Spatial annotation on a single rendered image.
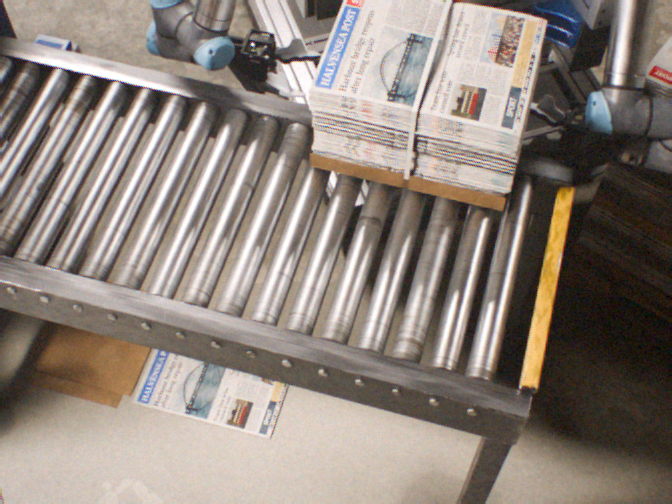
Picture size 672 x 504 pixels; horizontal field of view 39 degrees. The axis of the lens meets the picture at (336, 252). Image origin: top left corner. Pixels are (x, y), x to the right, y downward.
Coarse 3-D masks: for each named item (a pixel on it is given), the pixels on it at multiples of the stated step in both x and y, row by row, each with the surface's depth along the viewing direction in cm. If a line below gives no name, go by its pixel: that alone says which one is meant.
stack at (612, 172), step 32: (608, 160) 217; (608, 192) 225; (640, 192) 218; (608, 224) 234; (576, 256) 251; (608, 256) 243; (640, 256) 235; (576, 288) 260; (608, 288) 252; (640, 320) 254
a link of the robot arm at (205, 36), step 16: (208, 0) 178; (224, 0) 178; (192, 16) 186; (208, 16) 180; (224, 16) 181; (176, 32) 187; (192, 32) 184; (208, 32) 182; (224, 32) 184; (192, 48) 185; (208, 48) 183; (224, 48) 184; (208, 64) 184; (224, 64) 187
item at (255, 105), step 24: (0, 48) 199; (24, 48) 199; (48, 48) 199; (48, 72) 199; (72, 72) 196; (96, 72) 195; (120, 72) 196; (144, 72) 196; (192, 96) 192; (216, 96) 192; (240, 96) 192; (264, 96) 192; (288, 120) 190; (312, 144) 194; (528, 168) 183; (552, 168) 183; (552, 192) 185
